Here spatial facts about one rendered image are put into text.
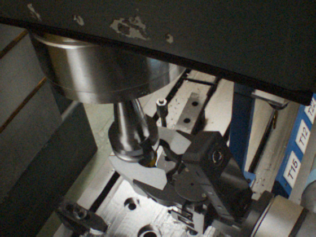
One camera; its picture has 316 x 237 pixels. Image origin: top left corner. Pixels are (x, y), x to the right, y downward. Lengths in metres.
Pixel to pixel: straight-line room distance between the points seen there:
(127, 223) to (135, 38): 0.63
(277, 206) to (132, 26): 0.32
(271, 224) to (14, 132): 0.70
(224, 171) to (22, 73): 0.62
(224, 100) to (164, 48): 0.92
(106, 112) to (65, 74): 1.22
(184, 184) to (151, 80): 0.17
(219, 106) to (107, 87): 0.78
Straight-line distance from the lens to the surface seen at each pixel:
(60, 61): 0.31
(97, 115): 1.53
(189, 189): 0.45
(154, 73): 0.32
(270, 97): 0.67
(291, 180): 0.91
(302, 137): 0.99
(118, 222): 0.78
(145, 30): 0.17
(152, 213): 0.79
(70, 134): 1.20
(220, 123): 1.03
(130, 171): 0.48
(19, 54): 0.89
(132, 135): 0.46
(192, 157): 0.38
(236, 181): 0.43
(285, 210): 0.44
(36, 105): 1.00
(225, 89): 1.12
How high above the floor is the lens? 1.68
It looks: 48 degrees down
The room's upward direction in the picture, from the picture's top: 7 degrees counter-clockwise
